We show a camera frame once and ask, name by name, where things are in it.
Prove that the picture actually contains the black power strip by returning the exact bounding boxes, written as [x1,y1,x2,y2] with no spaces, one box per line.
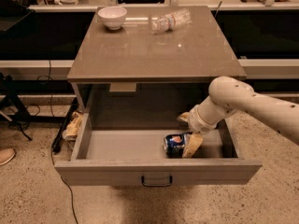
[51,98,78,153]

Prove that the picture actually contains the black drawer handle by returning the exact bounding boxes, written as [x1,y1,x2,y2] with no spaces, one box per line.
[141,175,173,188]

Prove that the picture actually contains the white ceramic bowl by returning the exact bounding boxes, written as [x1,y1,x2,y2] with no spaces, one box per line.
[97,7,127,30]

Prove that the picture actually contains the open grey top drawer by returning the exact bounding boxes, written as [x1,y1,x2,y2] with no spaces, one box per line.
[54,84,263,187]

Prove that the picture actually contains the black power cable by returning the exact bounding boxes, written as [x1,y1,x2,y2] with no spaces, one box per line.
[36,59,79,224]

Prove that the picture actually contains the tan shoe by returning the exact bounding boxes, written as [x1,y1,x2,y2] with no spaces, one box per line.
[0,148,16,166]

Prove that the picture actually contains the black stand legs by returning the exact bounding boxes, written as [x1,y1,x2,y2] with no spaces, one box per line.
[0,73,65,141]

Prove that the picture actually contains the clear plastic water bottle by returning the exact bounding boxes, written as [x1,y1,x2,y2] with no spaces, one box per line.
[151,8,191,33]

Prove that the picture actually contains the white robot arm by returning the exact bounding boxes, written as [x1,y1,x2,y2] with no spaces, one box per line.
[177,77,299,145]

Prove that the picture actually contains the crumpled yellow paper bag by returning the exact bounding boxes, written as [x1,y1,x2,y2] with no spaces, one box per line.
[63,111,82,141]

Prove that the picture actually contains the blue Pepsi can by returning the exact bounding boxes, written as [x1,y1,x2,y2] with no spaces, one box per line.
[164,133,187,158]

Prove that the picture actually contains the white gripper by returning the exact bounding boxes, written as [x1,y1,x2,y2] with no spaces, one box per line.
[177,105,216,158]

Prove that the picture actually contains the grey cabinet with counter top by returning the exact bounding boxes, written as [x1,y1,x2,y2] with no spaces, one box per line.
[67,6,246,107]

